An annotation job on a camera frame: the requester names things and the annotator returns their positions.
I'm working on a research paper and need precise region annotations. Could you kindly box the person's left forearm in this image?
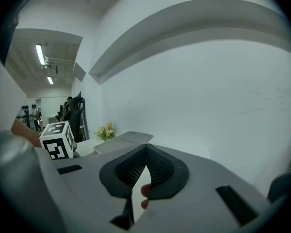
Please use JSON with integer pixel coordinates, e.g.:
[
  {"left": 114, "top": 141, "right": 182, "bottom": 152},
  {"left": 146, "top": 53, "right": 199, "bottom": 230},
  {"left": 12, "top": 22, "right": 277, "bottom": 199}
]
[{"left": 10, "top": 117, "right": 43, "bottom": 148}]

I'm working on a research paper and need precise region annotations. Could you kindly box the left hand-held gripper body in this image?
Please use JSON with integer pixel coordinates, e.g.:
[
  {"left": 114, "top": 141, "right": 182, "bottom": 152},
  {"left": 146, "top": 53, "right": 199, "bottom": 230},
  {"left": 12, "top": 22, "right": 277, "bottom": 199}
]
[{"left": 39, "top": 121, "right": 78, "bottom": 160}]

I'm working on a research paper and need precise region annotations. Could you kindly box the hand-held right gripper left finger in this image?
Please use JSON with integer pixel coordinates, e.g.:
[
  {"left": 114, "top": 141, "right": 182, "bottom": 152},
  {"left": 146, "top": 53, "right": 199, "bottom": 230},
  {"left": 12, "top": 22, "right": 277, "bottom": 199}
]
[{"left": 50, "top": 143, "right": 147, "bottom": 233}]

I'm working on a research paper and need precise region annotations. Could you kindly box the yellow flower bunch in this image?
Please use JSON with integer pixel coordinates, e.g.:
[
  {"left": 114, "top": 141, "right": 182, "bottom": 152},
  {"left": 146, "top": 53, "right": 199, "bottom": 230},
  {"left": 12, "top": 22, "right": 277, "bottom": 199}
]
[{"left": 94, "top": 121, "right": 116, "bottom": 142}]

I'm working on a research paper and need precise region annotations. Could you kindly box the person's right hand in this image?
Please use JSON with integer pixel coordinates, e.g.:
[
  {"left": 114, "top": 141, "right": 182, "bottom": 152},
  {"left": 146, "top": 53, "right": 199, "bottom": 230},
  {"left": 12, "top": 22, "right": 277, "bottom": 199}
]
[{"left": 140, "top": 183, "right": 153, "bottom": 210}]

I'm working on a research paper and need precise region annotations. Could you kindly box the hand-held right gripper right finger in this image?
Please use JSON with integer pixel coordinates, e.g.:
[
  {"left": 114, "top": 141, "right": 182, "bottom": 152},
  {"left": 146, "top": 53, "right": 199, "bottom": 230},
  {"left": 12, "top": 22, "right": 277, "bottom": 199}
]
[{"left": 135, "top": 143, "right": 280, "bottom": 233}]

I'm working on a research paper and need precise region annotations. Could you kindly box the white table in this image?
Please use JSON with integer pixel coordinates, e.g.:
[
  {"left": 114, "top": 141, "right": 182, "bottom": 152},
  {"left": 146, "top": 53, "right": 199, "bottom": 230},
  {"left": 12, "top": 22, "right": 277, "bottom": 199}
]
[{"left": 74, "top": 138, "right": 211, "bottom": 160}]

